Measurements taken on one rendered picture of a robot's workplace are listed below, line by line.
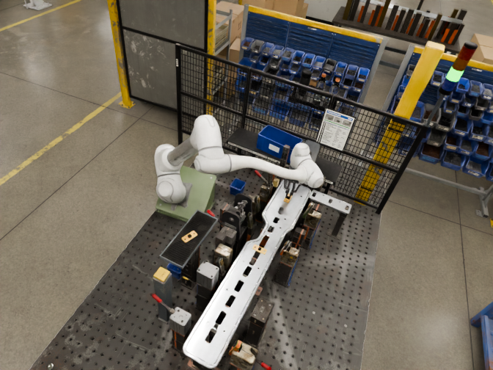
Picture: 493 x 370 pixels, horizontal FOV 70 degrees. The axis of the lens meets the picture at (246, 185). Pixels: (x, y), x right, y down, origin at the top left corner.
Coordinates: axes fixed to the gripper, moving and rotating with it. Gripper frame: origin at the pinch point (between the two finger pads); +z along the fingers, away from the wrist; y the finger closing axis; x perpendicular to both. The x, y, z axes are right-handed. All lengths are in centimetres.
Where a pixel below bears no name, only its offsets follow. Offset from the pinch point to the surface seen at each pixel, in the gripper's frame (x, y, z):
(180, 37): 155, -187, -5
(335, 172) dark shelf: 43.0, 22.0, 3.5
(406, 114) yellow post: 58, 50, -51
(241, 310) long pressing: -86, 7, 6
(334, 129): 55, 10, -24
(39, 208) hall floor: -39, -220, 107
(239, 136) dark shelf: 43, -58, 4
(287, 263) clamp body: -43.3, 18.1, 12.1
